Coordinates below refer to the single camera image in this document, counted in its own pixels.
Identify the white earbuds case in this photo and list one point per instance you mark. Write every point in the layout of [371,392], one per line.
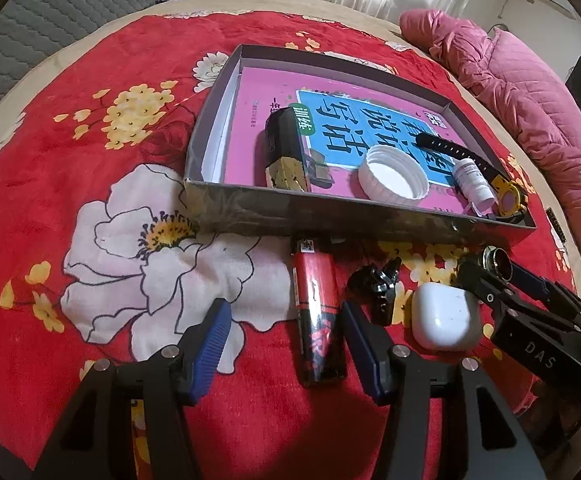
[443,315]

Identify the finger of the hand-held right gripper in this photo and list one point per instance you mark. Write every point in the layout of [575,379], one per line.
[532,282]
[480,282]

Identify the yellow and black wristwatch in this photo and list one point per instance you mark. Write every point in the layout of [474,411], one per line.
[507,202]

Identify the pink quilted duvet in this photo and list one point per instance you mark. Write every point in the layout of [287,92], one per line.
[520,90]

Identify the pink and blue book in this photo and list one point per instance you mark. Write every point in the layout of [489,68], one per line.
[265,90]

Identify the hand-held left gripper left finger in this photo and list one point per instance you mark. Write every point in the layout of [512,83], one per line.
[210,345]

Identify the shallow grey cardboard box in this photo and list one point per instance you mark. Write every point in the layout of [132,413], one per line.
[320,220]

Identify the grey quilted headboard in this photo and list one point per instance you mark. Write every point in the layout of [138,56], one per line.
[45,20]

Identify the small round metal cap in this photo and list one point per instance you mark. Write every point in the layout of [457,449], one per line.
[501,260]

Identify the small white bottle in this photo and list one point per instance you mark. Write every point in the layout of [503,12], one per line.
[470,180]

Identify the white ribbed plastic lid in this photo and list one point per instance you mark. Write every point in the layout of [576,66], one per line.
[393,177]

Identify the red floral blanket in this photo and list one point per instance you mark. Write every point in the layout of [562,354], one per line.
[45,170]

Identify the small black plastic clip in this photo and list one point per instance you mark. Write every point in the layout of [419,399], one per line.
[375,282]

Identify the small grey rectangular object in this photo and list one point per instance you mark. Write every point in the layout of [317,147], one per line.
[320,170]

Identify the black rectangular box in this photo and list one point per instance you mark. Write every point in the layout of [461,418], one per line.
[283,135]

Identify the red and black lighter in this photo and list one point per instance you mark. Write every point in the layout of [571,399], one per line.
[315,310]

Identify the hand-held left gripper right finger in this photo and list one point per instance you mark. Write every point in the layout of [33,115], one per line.
[358,345]

